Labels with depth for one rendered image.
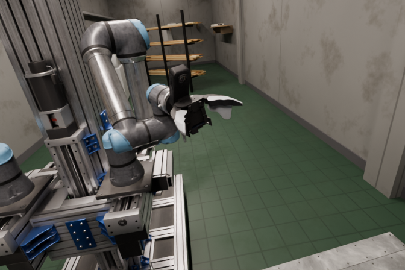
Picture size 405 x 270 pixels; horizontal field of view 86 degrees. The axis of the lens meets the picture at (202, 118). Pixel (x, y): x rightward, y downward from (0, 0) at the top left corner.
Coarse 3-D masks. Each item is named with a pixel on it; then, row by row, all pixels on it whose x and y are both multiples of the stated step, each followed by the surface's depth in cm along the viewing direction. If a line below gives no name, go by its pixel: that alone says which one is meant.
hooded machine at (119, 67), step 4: (112, 56) 527; (112, 60) 528; (116, 60) 537; (116, 64) 532; (120, 64) 581; (116, 68) 531; (120, 68) 544; (116, 72) 533; (120, 72) 536; (120, 76) 538; (124, 76) 591; (120, 80) 541; (124, 80) 577; (124, 84) 564; (124, 88) 553; (128, 92) 613; (128, 96) 599
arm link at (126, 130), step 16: (96, 32) 73; (80, 48) 73; (96, 48) 71; (96, 64) 70; (112, 64) 73; (96, 80) 69; (112, 80) 69; (112, 96) 67; (112, 112) 66; (128, 112) 67; (128, 128) 64; (144, 128) 66; (112, 144) 62; (128, 144) 63; (144, 144) 67
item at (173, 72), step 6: (180, 66) 50; (174, 72) 48; (180, 72) 49; (186, 72) 50; (174, 78) 49; (180, 78) 50; (186, 78) 51; (174, 84) 50; (180, 84) 51; (186, 84) 53; (174, 90) 51; (180, 90) 53; (186, 90) 54; (174, 96) 53; (180, 96) 54; (174, 102) 55
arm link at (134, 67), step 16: (112, 32) 75; (128, 32) 78; (144, 32) 81; (112, 48) 77; (128, 48) 79; (144, 48) 84; (128, 64) 83; (144, 64) 87; (128, 80) 86; (144, 80) 87; (144, 96) 89; (144, 112) 91
